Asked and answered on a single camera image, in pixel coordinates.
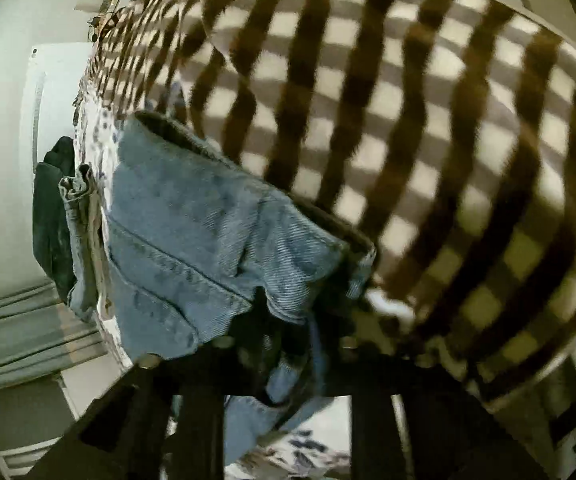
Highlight bed with floral sheet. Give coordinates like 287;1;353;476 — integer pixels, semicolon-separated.
72;72;405;480

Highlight white headboard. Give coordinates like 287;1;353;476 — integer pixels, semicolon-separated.
18;42;99;291

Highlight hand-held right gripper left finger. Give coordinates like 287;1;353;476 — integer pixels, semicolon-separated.
32;345;229;480

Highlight blue denim pants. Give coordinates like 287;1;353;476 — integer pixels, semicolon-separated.
102;110;379;463
59;162;114;324

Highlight folded blue denim pants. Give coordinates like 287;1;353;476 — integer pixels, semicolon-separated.
59;162;114;324

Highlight brown white checkered blanket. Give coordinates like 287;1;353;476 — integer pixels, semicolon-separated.
84;0;576;403

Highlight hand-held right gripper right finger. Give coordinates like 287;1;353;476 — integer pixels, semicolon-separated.
338;342;550;480

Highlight dark green fleece blanket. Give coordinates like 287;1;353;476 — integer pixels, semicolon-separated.
32;135;79;295

